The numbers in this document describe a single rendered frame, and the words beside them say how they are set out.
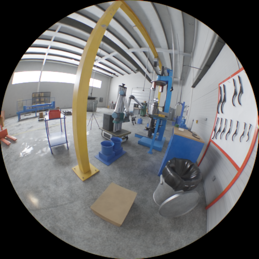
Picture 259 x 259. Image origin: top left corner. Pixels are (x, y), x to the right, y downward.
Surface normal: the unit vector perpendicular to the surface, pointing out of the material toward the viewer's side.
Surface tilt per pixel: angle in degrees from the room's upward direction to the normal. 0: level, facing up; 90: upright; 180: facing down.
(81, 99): 90
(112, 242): 0
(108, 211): 0
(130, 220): 0
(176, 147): 90
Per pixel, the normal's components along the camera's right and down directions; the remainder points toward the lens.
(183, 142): -0.49, 0.19
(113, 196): 0.15, -0.94
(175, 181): -0.75, -0.16
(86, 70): 0.86, 0.26
